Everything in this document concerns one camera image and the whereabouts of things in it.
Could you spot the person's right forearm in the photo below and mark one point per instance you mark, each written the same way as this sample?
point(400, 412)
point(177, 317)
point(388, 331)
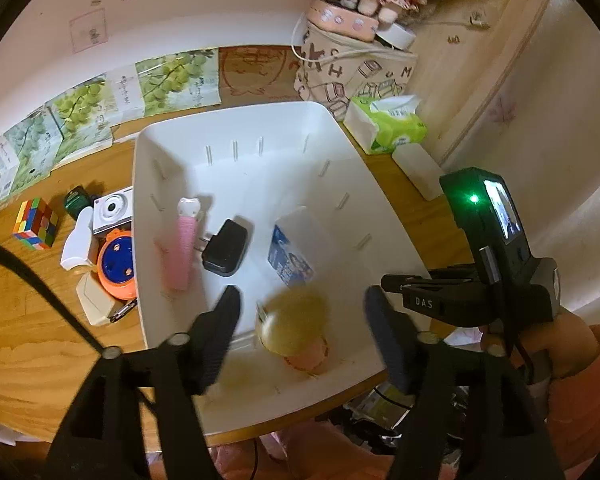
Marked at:
point(590, 410)

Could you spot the orange round toy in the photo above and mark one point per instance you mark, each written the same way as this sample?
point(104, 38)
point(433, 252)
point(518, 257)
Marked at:
point(117, 265)

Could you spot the dark green small device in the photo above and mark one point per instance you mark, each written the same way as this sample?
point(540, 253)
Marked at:
point(76, 202)

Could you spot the person's right hand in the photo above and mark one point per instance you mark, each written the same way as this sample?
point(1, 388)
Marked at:
point(565, 345)

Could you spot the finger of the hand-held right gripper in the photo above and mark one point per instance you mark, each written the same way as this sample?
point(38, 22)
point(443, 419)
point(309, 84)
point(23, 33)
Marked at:
point(452, 272)
point(430, 300)

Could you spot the silver metal clip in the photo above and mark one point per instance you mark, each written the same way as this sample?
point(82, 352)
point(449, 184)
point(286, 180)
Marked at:
point(122, 311)

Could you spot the pale square wall sticker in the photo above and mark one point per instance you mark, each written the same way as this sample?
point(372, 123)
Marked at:
point(89, 30)

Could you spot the clear box with blue label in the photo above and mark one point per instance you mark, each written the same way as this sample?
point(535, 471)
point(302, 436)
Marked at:
point(292, 255)

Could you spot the green tissue pack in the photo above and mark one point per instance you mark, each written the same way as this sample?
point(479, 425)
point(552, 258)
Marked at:
point(390, 127)

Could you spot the brown cardboard with red drawing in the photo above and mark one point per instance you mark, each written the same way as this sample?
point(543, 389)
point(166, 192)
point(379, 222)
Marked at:
point(255, 75)

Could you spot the white plastic bin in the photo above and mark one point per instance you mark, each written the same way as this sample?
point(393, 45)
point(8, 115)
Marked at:
point(280, 185)

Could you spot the pink tooth-topped stick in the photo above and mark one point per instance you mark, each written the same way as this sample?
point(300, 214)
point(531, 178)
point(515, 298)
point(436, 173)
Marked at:
point(180, 255)

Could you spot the colourful puzzle cube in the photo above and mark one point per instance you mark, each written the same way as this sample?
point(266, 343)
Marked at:
point(35, 222)

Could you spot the white curved plastic object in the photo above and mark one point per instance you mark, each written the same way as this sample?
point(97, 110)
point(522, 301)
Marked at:
point(77, 240)

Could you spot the white compact camera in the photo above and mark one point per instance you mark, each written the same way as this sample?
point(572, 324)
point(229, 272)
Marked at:
point(111, 210)

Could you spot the dark plastic packaging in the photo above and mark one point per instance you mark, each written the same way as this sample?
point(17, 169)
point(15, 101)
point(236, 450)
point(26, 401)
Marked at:
point(375, 405)

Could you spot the light wooden panel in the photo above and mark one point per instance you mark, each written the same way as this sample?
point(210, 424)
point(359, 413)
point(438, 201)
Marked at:
point(480, 85)

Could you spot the pink floral pouch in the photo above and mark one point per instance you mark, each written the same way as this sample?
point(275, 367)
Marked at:
point(340, 17)

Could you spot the printed canvas tote bag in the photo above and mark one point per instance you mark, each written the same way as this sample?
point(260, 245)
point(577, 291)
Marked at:
point(340, 75)

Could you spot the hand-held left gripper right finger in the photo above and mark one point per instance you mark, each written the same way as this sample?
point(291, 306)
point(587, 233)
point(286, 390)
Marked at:
point(387, 345)

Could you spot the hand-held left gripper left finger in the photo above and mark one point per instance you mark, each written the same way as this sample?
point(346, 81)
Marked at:
point(220, 340)

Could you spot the beige small box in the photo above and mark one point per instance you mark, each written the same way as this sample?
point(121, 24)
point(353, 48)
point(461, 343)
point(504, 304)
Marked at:
point(96, 300)

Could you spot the black power adapter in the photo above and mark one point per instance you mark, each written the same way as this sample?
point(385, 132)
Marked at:
point(225, 250)

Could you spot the white oblong case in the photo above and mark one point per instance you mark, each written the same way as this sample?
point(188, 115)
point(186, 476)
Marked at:
point(417, 172)

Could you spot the person's pink clothing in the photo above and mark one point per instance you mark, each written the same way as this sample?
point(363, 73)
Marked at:
point(320, 455)

